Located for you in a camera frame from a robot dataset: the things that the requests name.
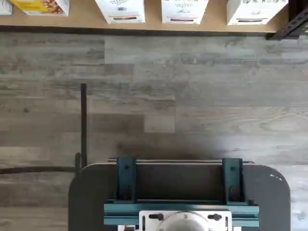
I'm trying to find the white box yellow strip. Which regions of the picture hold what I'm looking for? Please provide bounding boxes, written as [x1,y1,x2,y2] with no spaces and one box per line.
[94,0,146,25]

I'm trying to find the brown wooden shelf board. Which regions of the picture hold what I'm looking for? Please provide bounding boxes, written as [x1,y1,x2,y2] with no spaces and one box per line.
[0,0,289,33]

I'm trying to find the white box pink strip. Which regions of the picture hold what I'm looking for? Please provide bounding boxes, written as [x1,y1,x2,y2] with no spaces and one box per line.
[161,0,209,25]

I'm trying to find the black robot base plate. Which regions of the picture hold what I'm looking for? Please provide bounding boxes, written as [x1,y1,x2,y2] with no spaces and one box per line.
[68,157,292,231]

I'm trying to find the white slotted mounting plate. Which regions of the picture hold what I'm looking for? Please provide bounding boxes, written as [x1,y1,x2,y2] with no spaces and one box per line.
[139,209,233,231]

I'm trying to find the black floor cable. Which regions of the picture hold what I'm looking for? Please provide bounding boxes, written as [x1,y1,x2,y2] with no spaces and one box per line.
[0,152,82,175]

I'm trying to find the blue flax plus cereal box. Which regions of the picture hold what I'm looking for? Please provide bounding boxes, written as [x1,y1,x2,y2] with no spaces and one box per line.
[0,0,13,16]

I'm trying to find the teal metal mounting frame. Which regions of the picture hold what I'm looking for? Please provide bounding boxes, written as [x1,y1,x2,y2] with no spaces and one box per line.
[103,156,260,227]

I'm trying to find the white box dark strip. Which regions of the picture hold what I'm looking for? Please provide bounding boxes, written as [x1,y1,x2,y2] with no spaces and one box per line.
[226,0,289,26]

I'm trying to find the purely elizabeth granola box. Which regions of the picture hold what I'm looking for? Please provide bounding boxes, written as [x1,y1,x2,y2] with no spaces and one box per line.
[10,0,70,17]

